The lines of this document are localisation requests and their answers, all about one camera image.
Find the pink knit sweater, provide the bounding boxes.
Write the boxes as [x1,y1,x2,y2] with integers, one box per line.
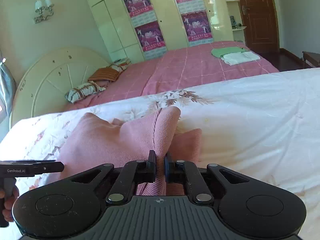
[47,107,202,196]

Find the person's left hand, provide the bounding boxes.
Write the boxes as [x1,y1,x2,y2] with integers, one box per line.
[0,185,20,222]

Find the cream round headboard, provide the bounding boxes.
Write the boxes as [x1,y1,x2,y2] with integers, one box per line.
[9,47,110,128]

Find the patterned brown white pillow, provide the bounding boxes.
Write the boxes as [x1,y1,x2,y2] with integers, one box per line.
[65,81,106,103]

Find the white floral quilt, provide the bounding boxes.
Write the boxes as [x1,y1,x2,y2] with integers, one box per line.
[1,68,319,239]

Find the orange striped pillow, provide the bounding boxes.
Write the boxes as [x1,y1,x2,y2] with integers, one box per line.
[88,67,120,82]

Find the pink checked bedspread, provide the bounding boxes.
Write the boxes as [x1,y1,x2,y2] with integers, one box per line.
[65,41,278,111]

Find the white folded cloth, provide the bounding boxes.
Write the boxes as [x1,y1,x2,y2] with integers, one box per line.
[221,51,261,66]

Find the green folded cloth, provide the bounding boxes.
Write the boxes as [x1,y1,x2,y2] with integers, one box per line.
[211,47,248,58]

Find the cream wardrobe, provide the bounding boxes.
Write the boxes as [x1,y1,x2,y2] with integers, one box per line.
[87,0,233,63]

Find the wooden tv cabinet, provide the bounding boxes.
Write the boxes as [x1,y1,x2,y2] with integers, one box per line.
[302,51,320,68]

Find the brown wooden door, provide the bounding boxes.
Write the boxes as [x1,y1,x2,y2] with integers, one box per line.
[239,0,279,53]

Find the corner wall shelves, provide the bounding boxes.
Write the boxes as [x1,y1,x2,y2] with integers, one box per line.
[226,0,247,43]

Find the wall lamp sconce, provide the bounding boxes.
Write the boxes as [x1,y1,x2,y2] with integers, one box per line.
[34,0,54,23]

